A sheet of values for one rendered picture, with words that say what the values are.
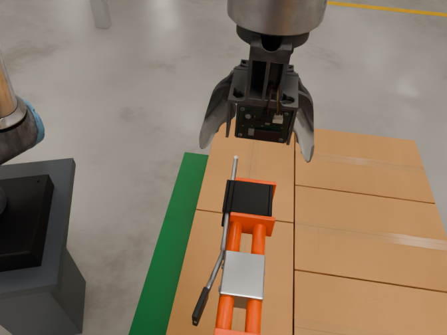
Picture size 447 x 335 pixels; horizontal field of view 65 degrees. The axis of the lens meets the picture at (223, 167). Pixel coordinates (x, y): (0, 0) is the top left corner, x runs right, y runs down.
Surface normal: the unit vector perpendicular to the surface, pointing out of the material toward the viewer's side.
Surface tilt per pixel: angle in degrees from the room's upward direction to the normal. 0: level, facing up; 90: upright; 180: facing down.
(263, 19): 90
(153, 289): 0
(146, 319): 0
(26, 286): 0
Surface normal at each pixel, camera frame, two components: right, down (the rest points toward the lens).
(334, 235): 0.04, -0.67
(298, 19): 0.29, 0.71
